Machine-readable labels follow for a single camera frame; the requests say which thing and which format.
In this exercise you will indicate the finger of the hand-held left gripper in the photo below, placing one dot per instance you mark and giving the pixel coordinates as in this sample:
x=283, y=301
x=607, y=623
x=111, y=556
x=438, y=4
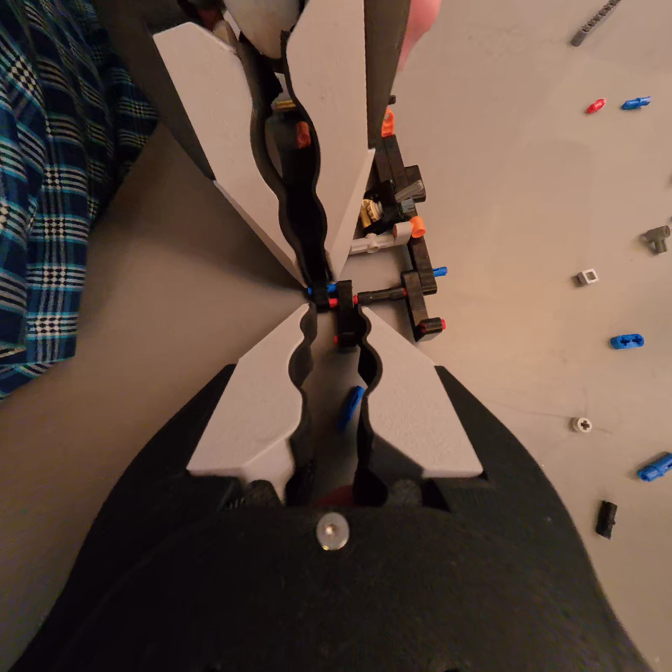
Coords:
x=336, y=78
x=210, y=105

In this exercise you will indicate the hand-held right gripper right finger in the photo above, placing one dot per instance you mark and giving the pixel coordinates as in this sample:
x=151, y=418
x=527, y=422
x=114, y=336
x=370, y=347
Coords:
x=420, y=420

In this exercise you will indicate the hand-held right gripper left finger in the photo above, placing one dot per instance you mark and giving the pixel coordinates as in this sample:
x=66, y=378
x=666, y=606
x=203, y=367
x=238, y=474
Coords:
x=246, y=420

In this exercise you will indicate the black lego liftarm axle tube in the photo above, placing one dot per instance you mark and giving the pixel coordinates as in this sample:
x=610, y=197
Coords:
x=345, y=315

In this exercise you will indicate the blue lego axle pin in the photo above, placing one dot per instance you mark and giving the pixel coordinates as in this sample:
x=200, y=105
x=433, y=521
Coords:
x=653, y=467
x=315, y=289
x=349, y=409

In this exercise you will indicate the black lego chassis assembly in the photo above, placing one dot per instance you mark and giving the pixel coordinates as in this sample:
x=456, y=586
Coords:
x=414, y=252

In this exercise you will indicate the grey lego bush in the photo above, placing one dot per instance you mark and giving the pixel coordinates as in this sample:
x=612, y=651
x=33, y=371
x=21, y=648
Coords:
x=574, y=428

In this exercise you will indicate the light grey square lego piece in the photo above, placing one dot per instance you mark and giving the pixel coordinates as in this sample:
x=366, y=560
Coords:
x=578, y=282

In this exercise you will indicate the blue two-hole lego liftarm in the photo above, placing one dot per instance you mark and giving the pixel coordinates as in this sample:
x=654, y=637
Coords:
x=627, y=342

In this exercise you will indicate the red lego pin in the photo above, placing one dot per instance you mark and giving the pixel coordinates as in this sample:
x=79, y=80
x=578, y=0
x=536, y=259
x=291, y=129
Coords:
x=596, y=106

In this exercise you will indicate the dark grey lego beam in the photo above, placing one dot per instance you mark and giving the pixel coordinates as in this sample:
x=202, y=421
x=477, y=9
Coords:
x=596, y=23

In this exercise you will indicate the dark grey lego connector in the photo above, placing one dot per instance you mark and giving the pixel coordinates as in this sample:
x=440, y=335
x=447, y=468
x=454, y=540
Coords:
x=656, y=240

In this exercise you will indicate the short blue lego pin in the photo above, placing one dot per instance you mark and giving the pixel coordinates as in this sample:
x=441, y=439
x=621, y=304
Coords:
x=635, y=103

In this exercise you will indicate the person's plaid shirt torso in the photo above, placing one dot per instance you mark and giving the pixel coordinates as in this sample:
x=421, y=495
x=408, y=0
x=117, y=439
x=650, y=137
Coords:
x=52, y=210

